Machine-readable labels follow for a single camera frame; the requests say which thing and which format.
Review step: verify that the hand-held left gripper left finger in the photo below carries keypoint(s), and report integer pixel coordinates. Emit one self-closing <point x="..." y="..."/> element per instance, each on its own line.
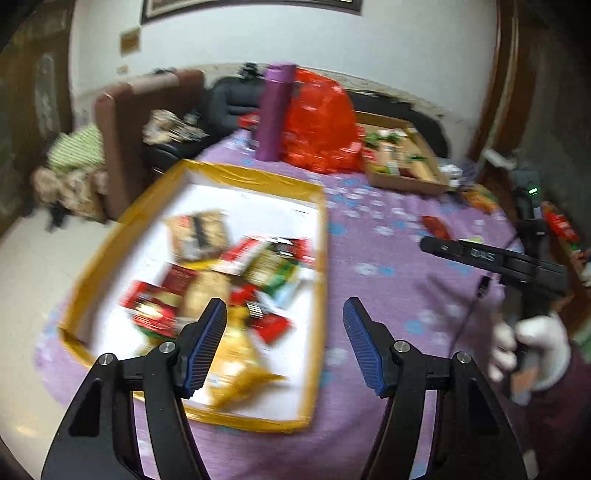
<point x="207" y="346"/>

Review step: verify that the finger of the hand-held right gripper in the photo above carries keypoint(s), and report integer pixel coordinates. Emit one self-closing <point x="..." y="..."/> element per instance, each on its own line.
<point x="461" y="254"/>

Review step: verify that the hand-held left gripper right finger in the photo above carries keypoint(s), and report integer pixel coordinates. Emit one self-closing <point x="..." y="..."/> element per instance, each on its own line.
<point x="364" y="350"/>

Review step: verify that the yellow snack packet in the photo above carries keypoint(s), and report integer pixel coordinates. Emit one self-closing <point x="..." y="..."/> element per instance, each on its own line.
<point x="240" y="364"/>

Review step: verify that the beige snack packet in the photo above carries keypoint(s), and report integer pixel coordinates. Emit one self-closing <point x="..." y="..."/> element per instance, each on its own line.
<point x="207" y="293"/>

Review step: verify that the small red snack packet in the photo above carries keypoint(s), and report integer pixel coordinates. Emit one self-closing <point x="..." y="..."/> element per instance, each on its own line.
<point x="272" y="325"/>

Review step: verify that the maroon snack packet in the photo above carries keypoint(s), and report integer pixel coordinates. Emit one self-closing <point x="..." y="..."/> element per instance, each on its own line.
<point x="178" y="279"/>

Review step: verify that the green snack packet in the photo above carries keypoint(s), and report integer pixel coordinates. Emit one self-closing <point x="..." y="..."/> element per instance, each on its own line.
<point x="277" y="277"/>

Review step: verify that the brown striped snack packet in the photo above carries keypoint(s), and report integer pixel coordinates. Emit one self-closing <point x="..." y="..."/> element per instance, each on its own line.
<point x="198" y="230"/>

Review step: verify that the white tray with yellow tape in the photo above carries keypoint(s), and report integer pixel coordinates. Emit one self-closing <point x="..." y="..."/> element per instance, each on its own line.
<point x="258" y="207"/>

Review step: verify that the person's right forearm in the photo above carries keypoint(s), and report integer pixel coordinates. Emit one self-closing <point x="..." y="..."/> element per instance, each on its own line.
<point x="575" y="397"/>

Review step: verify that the person's right hand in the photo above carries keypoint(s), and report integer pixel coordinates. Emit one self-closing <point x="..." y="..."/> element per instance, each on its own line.
<point x="549" y="339"/>

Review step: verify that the dark red snack packet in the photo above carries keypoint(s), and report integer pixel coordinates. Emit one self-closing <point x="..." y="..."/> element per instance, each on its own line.
<point x="436" y="227"/>

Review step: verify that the orange biscuit packet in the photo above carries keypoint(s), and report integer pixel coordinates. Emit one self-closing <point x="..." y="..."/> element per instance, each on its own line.
<point x="480" y="199"/>

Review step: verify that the purple floral tablecloth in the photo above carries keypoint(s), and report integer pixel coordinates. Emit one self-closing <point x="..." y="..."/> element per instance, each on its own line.
<point x="392" y="286"/>

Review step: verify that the cardboard box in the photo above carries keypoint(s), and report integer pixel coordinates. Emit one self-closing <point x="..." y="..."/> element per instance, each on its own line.
<point x="415" y="185"/>

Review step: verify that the pile of assorted snack packets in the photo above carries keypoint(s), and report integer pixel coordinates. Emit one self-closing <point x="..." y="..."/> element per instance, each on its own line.
<point x="397" y="152"/>

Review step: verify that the red plastic bag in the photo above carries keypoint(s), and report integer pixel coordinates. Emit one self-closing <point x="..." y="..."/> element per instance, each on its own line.
<point x="318" y="120"/>

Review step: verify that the beige floral cushion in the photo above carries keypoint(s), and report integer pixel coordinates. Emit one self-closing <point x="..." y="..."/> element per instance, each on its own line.
<point x="69" y="190"/>

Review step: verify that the patterned plastic bag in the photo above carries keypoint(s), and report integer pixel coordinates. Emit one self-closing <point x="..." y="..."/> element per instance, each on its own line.
<point x="171" y="127"/>

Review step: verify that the brown chair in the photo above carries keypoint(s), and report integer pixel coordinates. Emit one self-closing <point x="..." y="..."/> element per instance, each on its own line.
<point x="124" y="138"/>

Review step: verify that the plum thermos bottle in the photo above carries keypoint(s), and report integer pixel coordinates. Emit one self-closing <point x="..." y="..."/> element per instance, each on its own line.
<point x="274" y="110"/>

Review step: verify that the green patterned cushion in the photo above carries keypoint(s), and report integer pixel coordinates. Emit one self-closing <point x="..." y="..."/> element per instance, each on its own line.
<point x="76" y="147"/>

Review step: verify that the black sofa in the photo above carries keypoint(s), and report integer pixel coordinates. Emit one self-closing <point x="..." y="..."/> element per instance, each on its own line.
<point x="231" y="106"/>

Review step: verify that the black device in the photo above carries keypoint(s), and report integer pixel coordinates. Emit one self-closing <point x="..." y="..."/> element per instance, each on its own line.
<point x="250" y="70"/>

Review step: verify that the wooden door frame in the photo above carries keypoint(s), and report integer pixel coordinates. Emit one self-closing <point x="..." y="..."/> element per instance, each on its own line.
<point x="501" y="69"/>

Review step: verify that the yellow wall plate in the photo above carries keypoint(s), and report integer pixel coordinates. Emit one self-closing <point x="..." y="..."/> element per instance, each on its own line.
<point x="130" y="40"/>

